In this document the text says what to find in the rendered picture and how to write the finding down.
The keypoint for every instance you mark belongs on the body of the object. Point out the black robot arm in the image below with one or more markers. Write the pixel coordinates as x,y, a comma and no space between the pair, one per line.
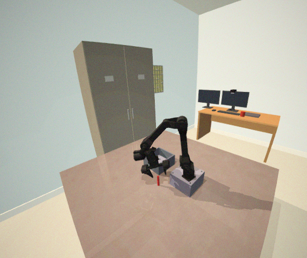
179,123

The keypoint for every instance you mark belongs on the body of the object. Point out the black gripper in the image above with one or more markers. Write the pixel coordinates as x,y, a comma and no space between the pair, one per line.
145,169

